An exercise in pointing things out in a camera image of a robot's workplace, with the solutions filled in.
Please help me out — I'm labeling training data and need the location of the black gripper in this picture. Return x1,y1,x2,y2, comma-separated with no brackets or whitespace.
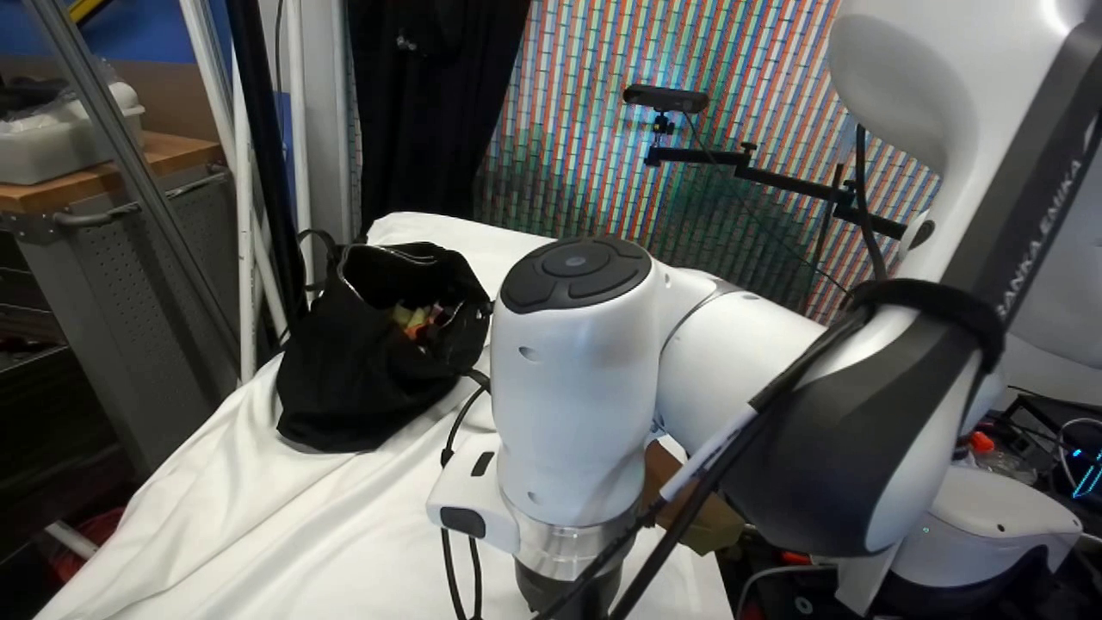
515,566,601,620

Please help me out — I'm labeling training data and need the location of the grey cart with wooden top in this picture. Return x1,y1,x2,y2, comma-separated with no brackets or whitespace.
0,132,252,460

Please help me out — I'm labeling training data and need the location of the black vertical pole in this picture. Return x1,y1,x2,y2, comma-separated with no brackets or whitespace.
222,0,313,349

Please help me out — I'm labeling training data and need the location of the white plastic container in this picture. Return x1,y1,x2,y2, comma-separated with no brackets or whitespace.
0,79,147,185

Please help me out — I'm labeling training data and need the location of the black stereo camera bar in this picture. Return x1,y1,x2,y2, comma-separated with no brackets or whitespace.
620,81,712,117

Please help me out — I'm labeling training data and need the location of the aluminium frame bar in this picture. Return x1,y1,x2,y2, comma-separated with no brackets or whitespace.
23,0,244,353

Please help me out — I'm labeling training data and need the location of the white vertical post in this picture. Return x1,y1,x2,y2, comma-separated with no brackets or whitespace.
280,0,356,251

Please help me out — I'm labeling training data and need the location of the yellow cloth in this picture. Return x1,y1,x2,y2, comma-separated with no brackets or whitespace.
386,299,443,345

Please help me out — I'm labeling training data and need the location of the black fabric bag with strap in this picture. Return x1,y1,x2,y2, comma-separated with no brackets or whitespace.
274,234,496,459

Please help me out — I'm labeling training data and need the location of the black fabric curtain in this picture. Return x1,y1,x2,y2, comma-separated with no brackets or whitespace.
344,0,535,238

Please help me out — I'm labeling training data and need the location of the white tablecloth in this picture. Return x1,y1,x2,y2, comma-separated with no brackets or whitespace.
32,209,738,620

